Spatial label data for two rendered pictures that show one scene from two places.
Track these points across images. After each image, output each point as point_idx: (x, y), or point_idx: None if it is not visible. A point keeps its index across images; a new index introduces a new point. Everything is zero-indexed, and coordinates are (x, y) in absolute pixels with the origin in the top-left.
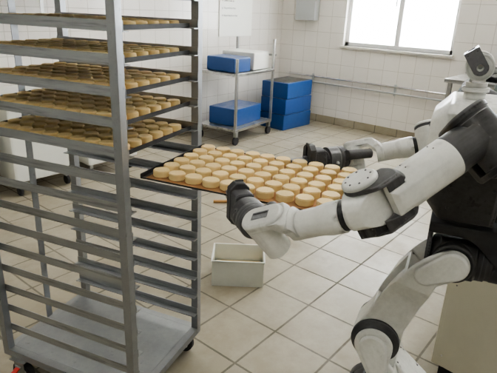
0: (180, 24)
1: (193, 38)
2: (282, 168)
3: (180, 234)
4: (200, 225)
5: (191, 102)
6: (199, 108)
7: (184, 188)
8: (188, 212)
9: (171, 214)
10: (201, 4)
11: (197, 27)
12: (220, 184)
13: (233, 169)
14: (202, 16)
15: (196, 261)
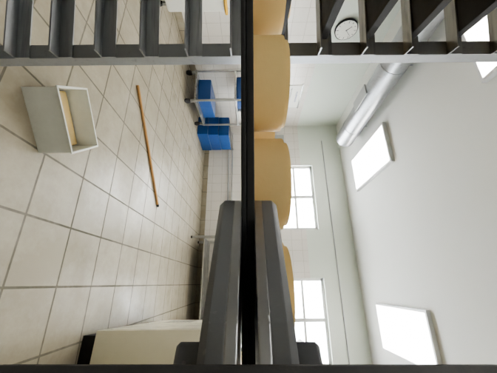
0: (485, 14)
1: (430, 45)
2: None
3: (61, 21)
4: (90, 64)
5: (323, 44)
6: (312, 58)
7: (159, 29)
8: (110, 38)
9: (100, 0)
10: (477, 60)
11: (450, 53)
12: (281, 149)
13: None
14: (455, 61)
15: (8, 55)
